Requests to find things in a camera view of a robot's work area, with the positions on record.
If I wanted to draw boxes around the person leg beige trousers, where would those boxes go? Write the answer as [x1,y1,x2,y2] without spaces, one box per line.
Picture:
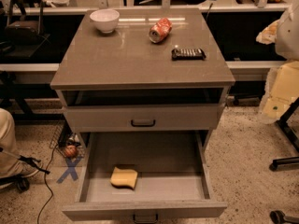
[0,108,38,178]

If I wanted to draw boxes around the black caster wheel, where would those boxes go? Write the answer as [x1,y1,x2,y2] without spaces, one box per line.
[270,210,299,224]

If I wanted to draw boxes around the open grey middle drawer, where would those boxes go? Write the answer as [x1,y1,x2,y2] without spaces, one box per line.
[63,131,227,224]

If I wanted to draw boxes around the black floor cable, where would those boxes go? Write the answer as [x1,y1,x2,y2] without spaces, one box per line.
[36,143,60,224]

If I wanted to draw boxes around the crushed red soda can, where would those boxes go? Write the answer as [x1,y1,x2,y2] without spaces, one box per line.
[149,18,172,44]

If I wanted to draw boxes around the black chair base right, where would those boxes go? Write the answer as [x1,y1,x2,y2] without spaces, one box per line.
[269,98,299,171]

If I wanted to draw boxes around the closed grey top drawer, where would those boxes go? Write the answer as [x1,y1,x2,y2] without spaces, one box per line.
[63,105,224,133]

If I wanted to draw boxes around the grey drawer cabinet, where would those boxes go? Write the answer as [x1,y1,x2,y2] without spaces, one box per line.
[51,7,235,146]

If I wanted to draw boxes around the black chocolate bar pack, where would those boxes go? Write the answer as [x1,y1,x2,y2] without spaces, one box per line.
[171,49,206,61]

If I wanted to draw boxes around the black office chair left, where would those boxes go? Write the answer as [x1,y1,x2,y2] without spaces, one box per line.
[0,0,49,59]

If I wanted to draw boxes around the white ceramic bowl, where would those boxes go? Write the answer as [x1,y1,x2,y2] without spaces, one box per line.
[90,9,120,34]

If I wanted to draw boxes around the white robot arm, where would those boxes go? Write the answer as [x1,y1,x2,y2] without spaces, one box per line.
[256,0,299,124]

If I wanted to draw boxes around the yellow sponge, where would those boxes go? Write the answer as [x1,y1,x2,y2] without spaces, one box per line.
[110,167,138,189]

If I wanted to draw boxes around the orange ball on floor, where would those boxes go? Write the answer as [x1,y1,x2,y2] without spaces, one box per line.
[64,145,78,159]

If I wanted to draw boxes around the blue tape cross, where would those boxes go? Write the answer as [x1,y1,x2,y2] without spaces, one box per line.
[57,156,81,184]

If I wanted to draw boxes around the black wire basket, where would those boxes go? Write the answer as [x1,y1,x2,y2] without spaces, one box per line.
[50,120,85,158]

